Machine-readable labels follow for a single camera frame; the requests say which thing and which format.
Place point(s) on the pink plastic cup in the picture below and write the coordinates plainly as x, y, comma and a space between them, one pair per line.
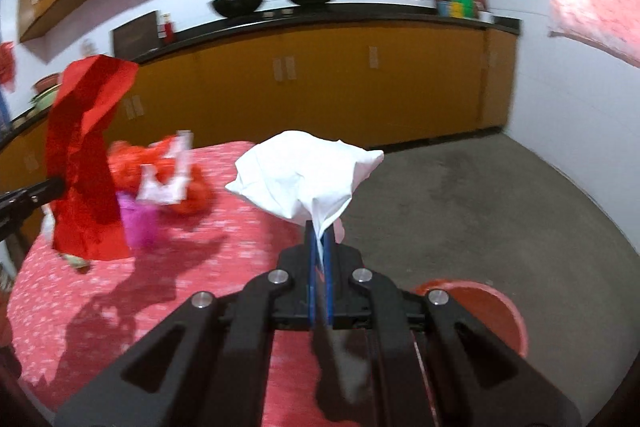
142, 227

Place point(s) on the red paper sheet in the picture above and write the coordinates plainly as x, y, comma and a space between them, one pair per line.
80, 157

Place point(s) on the red floral tablecloth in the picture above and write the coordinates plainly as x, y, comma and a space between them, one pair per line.
200, 267

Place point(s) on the white paper tissue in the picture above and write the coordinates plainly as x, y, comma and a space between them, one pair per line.
300, 177

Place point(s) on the small crumpled scrap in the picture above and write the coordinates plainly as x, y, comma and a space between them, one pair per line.
76, 263

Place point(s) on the red plastic bag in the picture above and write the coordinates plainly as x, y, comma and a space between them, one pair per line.
195, 197

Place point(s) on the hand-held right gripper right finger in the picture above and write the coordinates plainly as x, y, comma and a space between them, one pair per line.
329, 259

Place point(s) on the orange lower kitchen cabinets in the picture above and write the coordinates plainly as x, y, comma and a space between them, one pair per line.
325, 82

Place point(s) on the dark brown board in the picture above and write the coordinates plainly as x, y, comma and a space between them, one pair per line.
136, 36

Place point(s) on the black kitchen countertop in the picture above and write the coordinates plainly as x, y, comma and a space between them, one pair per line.
350, 13

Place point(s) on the red wall ornament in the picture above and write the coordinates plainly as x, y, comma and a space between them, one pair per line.
6, 64

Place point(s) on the red bottle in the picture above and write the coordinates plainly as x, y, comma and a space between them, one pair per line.
169, 31

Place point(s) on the red plastic bin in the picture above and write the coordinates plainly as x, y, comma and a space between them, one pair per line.
490, 312

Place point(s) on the white wrapper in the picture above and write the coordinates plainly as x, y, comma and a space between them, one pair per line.
165, 187

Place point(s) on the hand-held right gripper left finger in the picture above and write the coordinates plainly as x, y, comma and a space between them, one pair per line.
312, 259

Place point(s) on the stacked bowls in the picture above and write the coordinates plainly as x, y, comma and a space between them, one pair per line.
46, 93

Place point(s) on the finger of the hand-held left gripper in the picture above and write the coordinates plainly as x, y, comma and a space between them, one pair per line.
30, 197

